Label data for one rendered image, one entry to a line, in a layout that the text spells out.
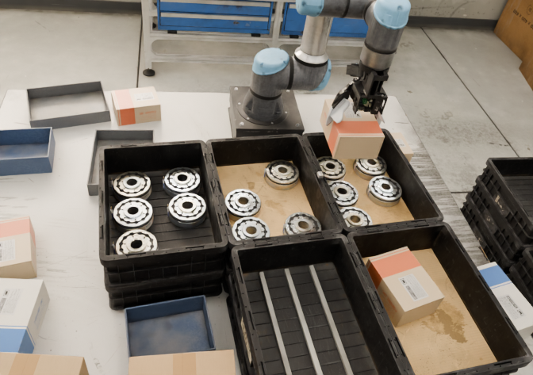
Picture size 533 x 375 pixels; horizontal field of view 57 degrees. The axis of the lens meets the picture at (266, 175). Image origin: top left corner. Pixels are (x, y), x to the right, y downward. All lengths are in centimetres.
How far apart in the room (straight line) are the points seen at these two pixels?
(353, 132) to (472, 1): 367
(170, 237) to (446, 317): 74
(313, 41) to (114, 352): 109
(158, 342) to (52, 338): 26
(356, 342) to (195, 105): 115
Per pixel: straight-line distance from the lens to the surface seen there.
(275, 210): 141
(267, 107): 173
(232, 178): 148
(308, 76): 169
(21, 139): 184
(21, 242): 146
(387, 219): 149
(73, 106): 199
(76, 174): 171
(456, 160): 324
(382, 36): 112
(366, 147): 128
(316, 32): 163
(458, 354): 130
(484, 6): 492
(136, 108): 184
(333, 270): 132
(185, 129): 185
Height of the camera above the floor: 187
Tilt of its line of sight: 44 degrees down
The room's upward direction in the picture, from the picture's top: 10 degrees clockwise
